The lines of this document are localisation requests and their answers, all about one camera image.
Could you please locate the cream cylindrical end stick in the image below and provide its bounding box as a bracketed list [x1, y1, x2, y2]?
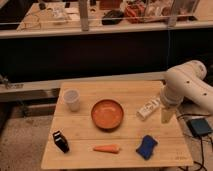
[161, 107, 175, 124]

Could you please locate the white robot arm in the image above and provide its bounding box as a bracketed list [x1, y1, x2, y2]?
[160, 60, 213, 123]

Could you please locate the black power adapter box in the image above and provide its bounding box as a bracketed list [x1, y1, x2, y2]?
[186, 118, 213, 137]

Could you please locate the blue sponge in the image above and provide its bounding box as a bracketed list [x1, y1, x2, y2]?
[136, 135, 158, 160]

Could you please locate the orange round bowl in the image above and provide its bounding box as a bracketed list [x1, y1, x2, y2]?
[91, 99, 124, 130]

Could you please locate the orange carrot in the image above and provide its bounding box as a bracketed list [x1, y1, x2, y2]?
[93, 144, 120, 154]

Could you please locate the translucent plastic cup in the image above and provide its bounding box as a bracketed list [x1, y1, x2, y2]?
[63, 89, 80, 112]

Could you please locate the orange object on shelf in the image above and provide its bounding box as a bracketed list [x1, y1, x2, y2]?
[124, 4, 145, 23]

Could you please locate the black bag on shelf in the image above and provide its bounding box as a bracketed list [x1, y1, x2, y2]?
[102, 10, 124, 25]

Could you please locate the black cable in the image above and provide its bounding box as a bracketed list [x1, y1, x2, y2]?
[177, 113, 213, 171]

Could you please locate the metal frame post right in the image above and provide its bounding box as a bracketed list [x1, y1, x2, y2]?
[167, 0, 182, 28]

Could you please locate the metal frame post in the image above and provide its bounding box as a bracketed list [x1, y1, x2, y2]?
[78, 0, 89, 31]
[167, 0, 182, 28]

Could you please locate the metal rail beam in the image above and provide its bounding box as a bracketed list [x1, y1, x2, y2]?
[0, 72, 164, 102]

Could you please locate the metal frame post left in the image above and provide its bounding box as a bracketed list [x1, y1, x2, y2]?
[78, 0, 89, 31]

